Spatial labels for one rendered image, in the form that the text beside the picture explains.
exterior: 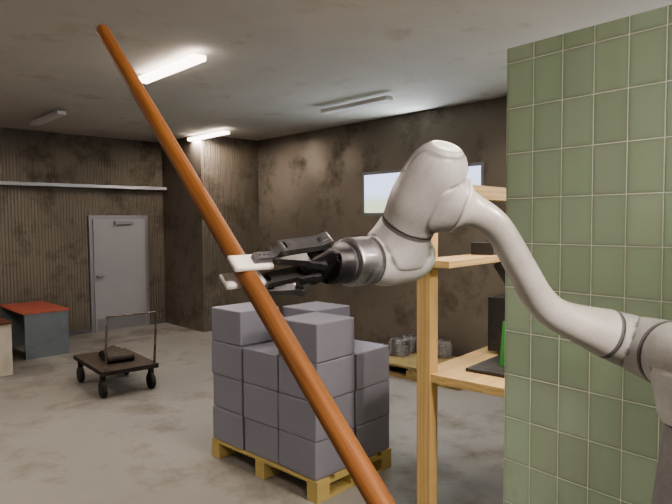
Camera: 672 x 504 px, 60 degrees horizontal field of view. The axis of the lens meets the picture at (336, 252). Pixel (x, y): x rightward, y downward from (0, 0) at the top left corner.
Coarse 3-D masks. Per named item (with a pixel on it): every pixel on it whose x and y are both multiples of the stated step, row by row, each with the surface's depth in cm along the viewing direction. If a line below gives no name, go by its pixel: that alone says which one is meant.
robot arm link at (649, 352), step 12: (648, 336) 109; (660, 336) 105; (648, 348) 107; (660, 348) 104; (648, 360) 106; (660, 360) 103; (648, 372) 107; (660, 372) 103; (660, 384) 102; (660, 396) 102; (660, 408) 102; (660, 444) 104; (660, 456) 103; (660, 468) 103; (660, 480) 102; (660, 492) 102
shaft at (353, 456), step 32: (96, 32) 131; (128, 64) 122; (160, 128) 108; (192, 192) 98; (224, 224) 94; (256, 288) 85; (288, 352) 79; (320, 384) 76; (320, 416) 74; (352, 448) 71
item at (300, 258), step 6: (270, 246) 91; (276, 258) 90; (282, 258) 90; (288, 258) 91; (294, 258) 92; (300, 258) 93; (306, 258) 94; (276, 264) 90; (282, 264) 91; (288, 264) 92; (294, 264) 93; (300, 264) 94; (306, 264) 94; (312, 264) 95; (318, 264) 96; (324, 264) 96
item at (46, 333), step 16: (0, 304) 948; (16, 304) 947; (32, 304) 946; (48, 304) 944; (16, 320) 961; (32, 320) 864; (48, 320) 879; (64, 320) 895; (16, 336) 962; (32, 336) 864; (48, 336) 880; (64, 336) 896; (32, 352) 865; (48, 352) 881; (64, 352) 897
